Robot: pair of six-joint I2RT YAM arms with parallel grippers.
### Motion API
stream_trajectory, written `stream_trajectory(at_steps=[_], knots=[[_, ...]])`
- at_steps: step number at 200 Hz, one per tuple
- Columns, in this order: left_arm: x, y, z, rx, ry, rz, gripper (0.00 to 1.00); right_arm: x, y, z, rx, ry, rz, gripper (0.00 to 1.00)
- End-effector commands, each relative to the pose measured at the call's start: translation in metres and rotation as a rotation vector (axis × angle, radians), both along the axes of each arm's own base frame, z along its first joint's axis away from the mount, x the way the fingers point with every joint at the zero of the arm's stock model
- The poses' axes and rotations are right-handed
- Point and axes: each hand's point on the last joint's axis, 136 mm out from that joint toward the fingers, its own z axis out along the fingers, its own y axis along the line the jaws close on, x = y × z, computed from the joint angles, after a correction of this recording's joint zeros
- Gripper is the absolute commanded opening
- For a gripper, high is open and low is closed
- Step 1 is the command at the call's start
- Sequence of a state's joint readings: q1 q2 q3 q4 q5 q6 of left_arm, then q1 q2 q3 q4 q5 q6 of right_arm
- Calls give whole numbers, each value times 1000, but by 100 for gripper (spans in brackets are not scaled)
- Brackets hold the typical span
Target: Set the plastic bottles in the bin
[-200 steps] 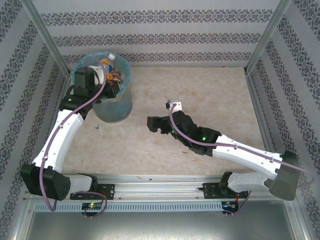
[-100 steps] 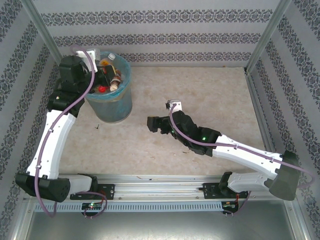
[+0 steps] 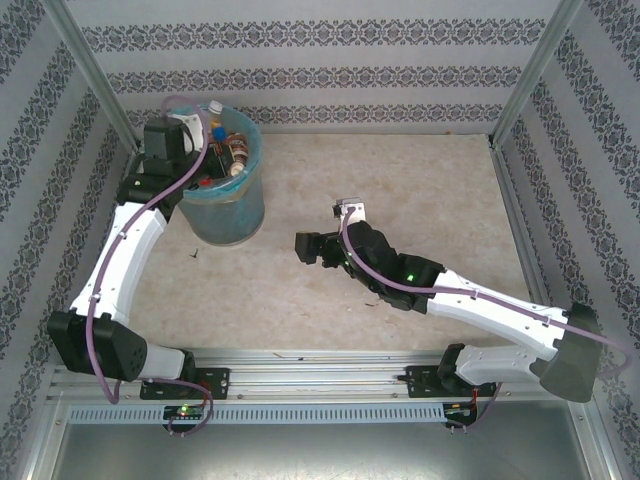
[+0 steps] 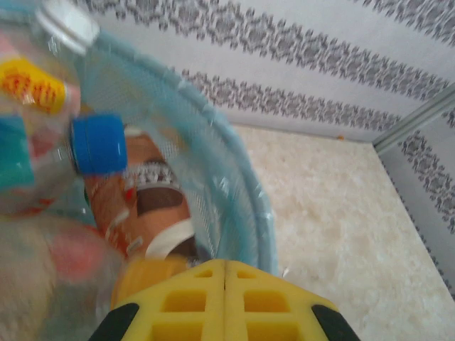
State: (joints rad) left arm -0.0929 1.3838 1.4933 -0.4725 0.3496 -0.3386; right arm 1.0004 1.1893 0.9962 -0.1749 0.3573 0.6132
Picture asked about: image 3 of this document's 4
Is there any brown Nescafe coffee bottle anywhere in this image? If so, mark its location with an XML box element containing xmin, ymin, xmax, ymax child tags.
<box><xmin>225</xmin><ymin>131</ymin><xmax>251</xmax><ymax>177</ymax></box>

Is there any blue plastic bin liner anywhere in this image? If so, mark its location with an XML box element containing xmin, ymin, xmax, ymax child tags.
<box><xmin>179</xmin><ymin>102</ymin><xmax>265</xmax><ymax>206</ymax></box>

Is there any grey metal mesh bin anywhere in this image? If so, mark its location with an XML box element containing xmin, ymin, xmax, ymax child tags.
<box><xmin>177</xmin><ymin>102</ymin><xmax>266</xmax><ymax>246</ymax></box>

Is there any grey metal panel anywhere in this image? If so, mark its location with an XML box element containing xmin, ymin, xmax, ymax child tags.
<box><xmin>29</xmin><ymin>399</ymin><xmax>616</xmax><ymax>480</ymax></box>

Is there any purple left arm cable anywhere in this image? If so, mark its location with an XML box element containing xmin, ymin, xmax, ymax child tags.
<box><xmin>85</xmin><ymin>95</ymin><xmax>217</xmax><ymax>437</ymax></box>

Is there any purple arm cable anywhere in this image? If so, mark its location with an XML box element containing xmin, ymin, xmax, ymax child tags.
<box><xmin>339</xmin><ymin>205</ymin><xmax>630</xmax><ymax>436</ymax></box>
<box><xmin>85</xmin><ymin>95</ymin><xmax>217</xmax><ymax>437</ymax></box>

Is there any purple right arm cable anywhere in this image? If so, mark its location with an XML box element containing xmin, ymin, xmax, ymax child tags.
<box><xmin>339</xmin><ymin>205</ymin><xmax>630</xmax><ymax>436</ymax></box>

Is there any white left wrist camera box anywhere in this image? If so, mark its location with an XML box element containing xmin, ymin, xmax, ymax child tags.
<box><xmin>166</xmin><ymin>112</ymin><xmax>207</xmax><ymax>152</ymax></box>

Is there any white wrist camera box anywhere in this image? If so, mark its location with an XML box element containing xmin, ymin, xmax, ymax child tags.
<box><xmin>331</xmin><ymin>198</ymin><xmax>367</xmax><ymax>225</ymax></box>
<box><xmin>166</xmin><ymin>112</ymin><xmax>207</xmax><ymax>152</ymax></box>

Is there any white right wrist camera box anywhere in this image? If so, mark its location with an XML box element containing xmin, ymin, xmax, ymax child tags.
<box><xmin>331</xmin><ymin>198</ymin><xmax>367</xmax><ymax>225</ymax></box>

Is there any aluminium frame post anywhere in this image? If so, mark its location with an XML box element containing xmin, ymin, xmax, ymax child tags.
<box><xmin>489</xmin><ymin>0</ymin><xmax>589</xmax><ymax>149</ymax></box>
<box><xmin>42</xmin><ymin>0</ymin><xmax>149</xmax><ymax>151</ymax></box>

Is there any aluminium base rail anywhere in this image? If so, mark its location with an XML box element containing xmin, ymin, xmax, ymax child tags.
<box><xmin>49</xmin><ymin>347</ymin><xmax>591</xmax><ymax>401</ymax></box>

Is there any white slotted cable duct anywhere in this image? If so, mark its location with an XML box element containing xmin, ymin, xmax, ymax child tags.
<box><xmin>67</xmin><ymin>402</ymin><xmax>446</xmax><ymax>426</ymax></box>

